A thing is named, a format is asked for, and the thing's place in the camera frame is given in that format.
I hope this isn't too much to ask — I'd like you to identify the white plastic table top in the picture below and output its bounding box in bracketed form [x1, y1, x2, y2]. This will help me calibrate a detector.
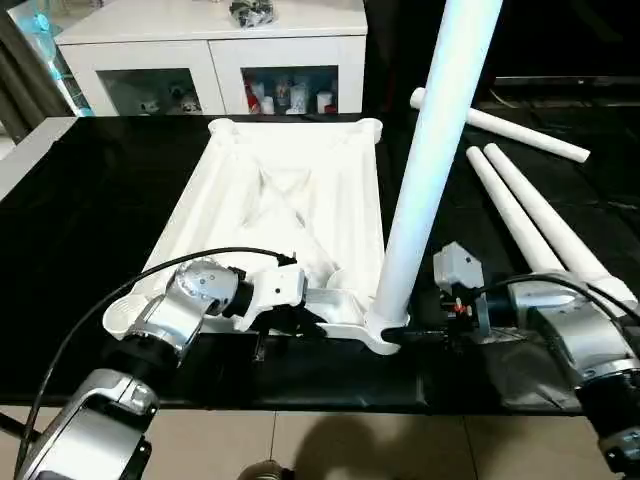
[102, 116, 413, 358]

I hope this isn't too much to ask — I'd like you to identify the white plastic table leg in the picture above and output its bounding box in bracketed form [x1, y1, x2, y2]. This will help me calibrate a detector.
[465, 146, 568, 279]
[409, 86, 592, 164]
[483, 142, 639, 303]
[370, 0, 506, 339]

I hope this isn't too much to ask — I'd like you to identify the black work mat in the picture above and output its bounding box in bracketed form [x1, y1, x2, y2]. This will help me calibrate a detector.
[0, 112, 640, 416]

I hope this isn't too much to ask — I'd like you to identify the white glass door cabinet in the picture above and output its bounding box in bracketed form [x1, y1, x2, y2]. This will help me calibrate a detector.
[55, 0, 369, 118]

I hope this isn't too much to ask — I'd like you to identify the white side table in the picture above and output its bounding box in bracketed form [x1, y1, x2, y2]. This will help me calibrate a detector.
[0, 117, 79, 201]

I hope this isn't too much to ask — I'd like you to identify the grey metallic ornament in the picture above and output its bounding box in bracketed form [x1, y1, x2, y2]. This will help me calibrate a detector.
[228, 0, 277, 28]

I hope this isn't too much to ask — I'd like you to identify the cyan plastic item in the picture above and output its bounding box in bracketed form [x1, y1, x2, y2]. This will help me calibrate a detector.
[0, 0, 91, 118]

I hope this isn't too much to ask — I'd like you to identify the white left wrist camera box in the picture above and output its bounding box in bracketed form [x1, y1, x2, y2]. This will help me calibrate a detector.
[238, 260, 309, 335]

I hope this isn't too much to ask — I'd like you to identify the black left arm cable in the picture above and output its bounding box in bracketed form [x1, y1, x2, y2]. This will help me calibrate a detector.
[10, 247, 299, 480]

